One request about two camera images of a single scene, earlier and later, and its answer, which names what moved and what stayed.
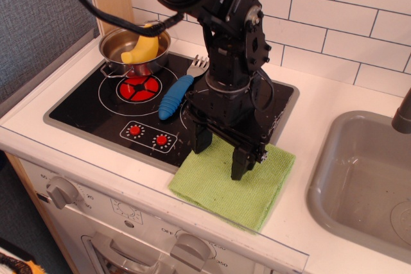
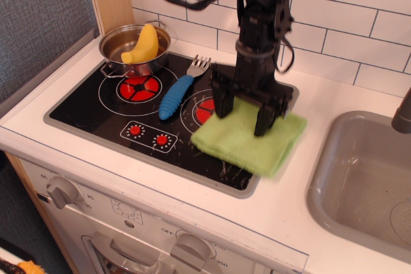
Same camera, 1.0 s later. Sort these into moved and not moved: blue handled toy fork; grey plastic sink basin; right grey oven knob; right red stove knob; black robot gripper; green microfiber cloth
Moved: green microfiber cloth; black robot gripper
Not moved: blue handled toy fork; right grey oven knob; right red stove knob; grey plastic sink basin
